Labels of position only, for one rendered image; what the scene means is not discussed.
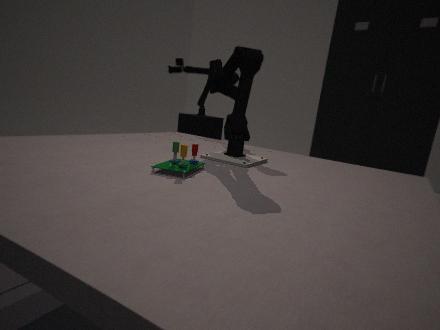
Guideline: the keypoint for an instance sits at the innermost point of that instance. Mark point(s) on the green circuit board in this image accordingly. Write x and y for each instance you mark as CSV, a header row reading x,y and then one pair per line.
x,y
181,165

